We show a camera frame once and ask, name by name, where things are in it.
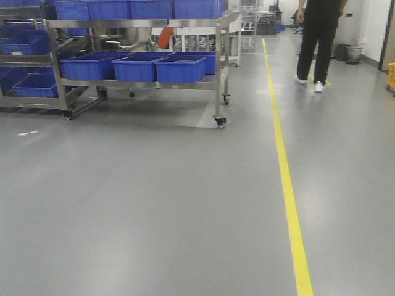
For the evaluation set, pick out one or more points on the steel rack far left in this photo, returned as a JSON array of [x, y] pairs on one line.
[[30, 58]]

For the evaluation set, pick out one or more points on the grey trash bin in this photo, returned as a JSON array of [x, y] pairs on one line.
[[353, 55]]

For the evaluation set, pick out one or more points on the steel wheeled cart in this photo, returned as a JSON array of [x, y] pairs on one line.
[[217, 83]]

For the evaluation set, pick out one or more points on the blue bin on cart middle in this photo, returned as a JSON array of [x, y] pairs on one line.
[[138, 67]]

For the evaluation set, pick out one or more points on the blue bin on cart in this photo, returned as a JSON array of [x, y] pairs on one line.
[[94, 66], [186, 67], [138, 67]]

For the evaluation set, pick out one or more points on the person in black clothes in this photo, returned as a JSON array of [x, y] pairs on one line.
[[319, 19]]

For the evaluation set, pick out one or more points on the yellow mop bucket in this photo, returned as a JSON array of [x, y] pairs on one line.
[[391, 78]]

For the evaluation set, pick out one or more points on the blue bin on cart right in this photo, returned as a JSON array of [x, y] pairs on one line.
[[186, 67]]

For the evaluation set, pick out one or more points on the blue bin on cart left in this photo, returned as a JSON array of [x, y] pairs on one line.
[[94, 66]]

